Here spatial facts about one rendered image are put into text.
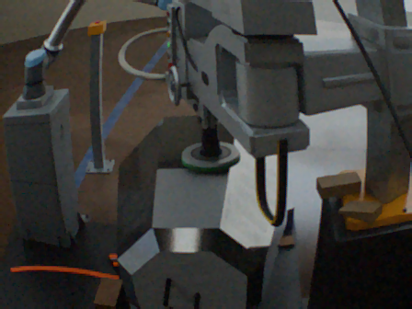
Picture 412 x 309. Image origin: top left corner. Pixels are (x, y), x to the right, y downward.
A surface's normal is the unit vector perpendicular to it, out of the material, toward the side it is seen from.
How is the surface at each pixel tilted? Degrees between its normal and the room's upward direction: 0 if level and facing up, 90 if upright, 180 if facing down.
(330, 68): 90
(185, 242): 31
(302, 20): 90
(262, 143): 90
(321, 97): 90
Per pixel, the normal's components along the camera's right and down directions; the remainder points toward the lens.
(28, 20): -0.14, 0.40
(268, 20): 0.28, 0.36
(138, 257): -0.64, -0.32
